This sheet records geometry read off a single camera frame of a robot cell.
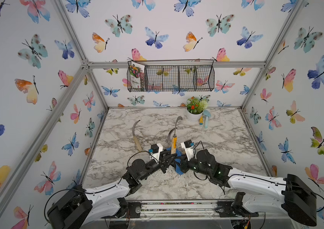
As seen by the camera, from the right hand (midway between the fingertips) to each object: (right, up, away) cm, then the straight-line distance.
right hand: (174, 156), depth 73 cm
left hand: (0, +3, -2) cm, 4 cm away
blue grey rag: (+2, -5, -2) cm, 5 cm away
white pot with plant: (+16, +26, +28) cm, 42 cm away
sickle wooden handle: (-23, +2, +25) cm, 34 cm away
